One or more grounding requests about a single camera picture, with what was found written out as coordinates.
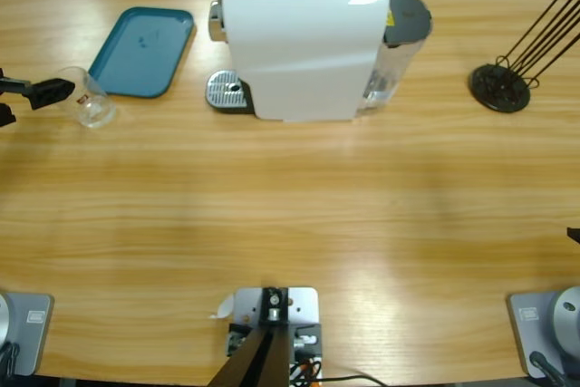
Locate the dark camera post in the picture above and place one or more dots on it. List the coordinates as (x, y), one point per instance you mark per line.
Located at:
(263, 360)

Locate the metal grill drip tray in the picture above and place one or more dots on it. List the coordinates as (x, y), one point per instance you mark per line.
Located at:
(222, 88)

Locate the clear drinking glass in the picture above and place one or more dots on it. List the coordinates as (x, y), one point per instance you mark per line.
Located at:
(95, 110)

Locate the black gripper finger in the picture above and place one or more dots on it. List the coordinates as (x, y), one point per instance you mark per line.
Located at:
(45, 93)
(575, 235)

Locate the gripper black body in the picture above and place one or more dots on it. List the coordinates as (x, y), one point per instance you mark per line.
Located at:
(6, 116)

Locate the clear water tank dark lid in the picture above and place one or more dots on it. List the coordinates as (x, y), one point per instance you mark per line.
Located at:
(408, 15)

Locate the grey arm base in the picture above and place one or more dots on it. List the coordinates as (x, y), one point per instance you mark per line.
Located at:
(27, 332)
(566, 310)

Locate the white capsule coffee machine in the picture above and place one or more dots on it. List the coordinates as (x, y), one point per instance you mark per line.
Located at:
(294, 51)

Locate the teal plastic tray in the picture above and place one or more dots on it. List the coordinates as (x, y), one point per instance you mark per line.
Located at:
(136, 56)

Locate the white paper tab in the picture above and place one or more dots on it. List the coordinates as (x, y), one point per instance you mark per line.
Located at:
(224, 310)

